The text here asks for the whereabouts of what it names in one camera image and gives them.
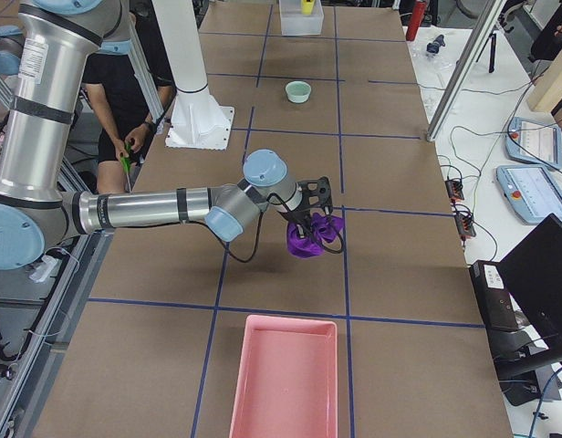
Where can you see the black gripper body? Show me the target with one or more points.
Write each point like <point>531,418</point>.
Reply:
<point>300,217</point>

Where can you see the purple cloth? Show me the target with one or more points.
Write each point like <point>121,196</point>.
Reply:
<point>323,235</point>

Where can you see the mint green bowl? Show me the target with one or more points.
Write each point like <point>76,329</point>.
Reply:
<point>298,92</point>

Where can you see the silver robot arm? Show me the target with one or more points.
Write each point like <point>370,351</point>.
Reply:
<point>35,215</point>

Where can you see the black computer box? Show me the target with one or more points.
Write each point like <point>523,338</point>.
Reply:
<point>492,297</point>

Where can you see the pink plastic bin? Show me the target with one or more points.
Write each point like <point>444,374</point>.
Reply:
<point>287,383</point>

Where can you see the clear plastic bin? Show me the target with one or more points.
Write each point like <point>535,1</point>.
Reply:
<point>294,24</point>

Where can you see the yellow cup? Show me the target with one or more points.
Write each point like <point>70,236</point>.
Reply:
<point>307,7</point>

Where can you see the folded blue umbrella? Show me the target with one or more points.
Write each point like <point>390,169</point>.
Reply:
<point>434,47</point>

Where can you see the near teach pendant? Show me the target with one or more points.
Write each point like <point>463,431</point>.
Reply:
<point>531,191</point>

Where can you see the teach pendant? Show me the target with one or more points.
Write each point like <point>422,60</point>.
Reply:
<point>531,191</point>
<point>531,142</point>

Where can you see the red bottle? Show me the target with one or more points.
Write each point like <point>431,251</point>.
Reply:
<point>415,21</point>

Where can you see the far teach pendant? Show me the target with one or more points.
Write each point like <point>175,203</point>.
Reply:
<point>531,142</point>

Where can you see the seated person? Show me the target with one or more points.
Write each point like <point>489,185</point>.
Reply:
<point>114,94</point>

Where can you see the black monitor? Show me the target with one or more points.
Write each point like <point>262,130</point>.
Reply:
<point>532,273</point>

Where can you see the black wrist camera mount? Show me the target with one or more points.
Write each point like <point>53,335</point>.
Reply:
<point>318,194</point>

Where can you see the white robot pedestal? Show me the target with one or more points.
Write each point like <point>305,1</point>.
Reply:
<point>197,120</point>

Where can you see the green handled scissors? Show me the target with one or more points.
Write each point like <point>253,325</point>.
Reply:
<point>126,164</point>

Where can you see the aluminium frame post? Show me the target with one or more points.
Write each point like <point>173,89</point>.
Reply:
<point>482,29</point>

